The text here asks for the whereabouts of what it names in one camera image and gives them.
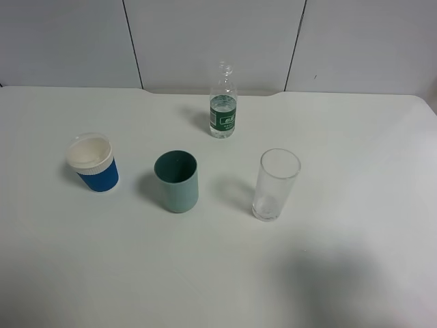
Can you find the clear green-label water bottle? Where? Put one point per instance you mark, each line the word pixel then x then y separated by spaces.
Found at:
pixel 223 103

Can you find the teal green plastic cup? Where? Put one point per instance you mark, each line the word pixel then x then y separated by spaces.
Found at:
pixel 177 173

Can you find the tall clear drinking glass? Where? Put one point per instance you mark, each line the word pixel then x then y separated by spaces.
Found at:
pixel 278 169

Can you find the blue white paper cup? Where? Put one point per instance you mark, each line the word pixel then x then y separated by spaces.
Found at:
pixel 91 157

